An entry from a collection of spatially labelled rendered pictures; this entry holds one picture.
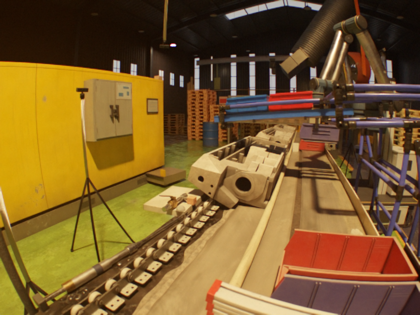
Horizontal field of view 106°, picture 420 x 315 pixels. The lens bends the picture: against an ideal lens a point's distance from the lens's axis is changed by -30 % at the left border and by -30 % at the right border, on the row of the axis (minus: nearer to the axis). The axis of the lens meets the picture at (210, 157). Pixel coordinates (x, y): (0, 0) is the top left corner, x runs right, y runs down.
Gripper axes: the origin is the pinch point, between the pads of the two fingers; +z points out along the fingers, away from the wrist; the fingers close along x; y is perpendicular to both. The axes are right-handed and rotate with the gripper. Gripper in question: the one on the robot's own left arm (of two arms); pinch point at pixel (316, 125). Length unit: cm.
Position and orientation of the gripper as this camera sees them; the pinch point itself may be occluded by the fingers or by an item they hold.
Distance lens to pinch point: 193.4
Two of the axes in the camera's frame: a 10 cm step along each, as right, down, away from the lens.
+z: 0.0, 9.8, 2.0
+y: -9.2, -0.8, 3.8
